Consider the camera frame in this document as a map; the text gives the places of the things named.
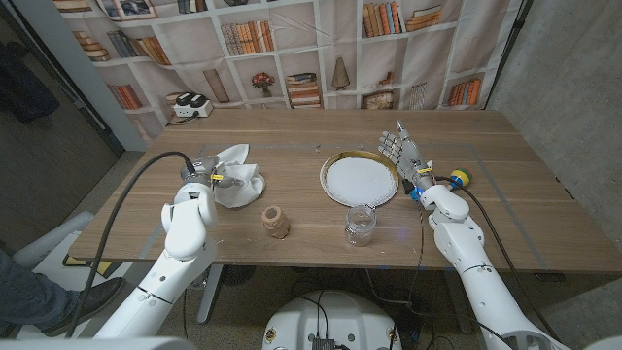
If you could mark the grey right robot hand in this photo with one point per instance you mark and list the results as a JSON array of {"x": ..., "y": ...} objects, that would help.
[{"x": 412, "y": 163}]

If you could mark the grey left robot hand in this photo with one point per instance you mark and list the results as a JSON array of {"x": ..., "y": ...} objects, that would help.
[{"x": 201, "y": 170}]

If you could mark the white cloth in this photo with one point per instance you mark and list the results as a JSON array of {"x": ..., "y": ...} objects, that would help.
[{"x": 243, "y": 192}]

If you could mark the white plastic plate gold rim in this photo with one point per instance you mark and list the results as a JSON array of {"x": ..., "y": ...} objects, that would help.
[{"x": 359, "y": 182}]

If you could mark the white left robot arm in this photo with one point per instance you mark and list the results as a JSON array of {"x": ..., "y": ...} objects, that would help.
[{"x": 187, "y": 233}]

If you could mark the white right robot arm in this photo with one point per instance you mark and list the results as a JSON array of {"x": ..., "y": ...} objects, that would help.
[{"x": 461, "y": 243}]

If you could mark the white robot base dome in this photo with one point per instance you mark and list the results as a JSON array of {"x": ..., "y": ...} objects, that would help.
[{"x": 335, "y": 316}]

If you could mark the clear glass jar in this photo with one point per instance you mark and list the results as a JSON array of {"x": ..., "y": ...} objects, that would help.
[{"x": 360, "y": 228}]

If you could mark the white power adapter box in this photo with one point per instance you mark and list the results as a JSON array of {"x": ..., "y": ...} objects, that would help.
[{"x": 192, "y": 109}]

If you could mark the white table leg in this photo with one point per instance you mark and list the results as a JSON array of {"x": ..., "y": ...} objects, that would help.
[{"x": 210, "y": 296}]

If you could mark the black backdrop stand pole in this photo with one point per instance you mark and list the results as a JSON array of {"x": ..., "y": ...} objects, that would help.
[{"x": 507, "y": 53}]

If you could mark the grey table leg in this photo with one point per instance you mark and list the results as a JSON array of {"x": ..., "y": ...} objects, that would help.
[{"x": 454, "y": 301}]

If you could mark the printed bookshelf backdrop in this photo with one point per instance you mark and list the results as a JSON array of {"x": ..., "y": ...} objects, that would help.
[{"x": 311, "y": 53}]

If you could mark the black leather shoe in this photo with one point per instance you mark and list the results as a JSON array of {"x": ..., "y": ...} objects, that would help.
[{"x": 92, "y": 301}]

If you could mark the grey finned electronics module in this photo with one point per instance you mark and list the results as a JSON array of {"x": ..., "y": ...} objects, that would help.
[{"x": 321, "y": 344}]

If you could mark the white robot torso edge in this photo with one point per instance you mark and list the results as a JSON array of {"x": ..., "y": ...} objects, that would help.
[{"x": 97, "y": 344}]

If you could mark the blue jeans leg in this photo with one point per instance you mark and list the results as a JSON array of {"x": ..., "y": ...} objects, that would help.
[{"x": 29, "y": 296}]

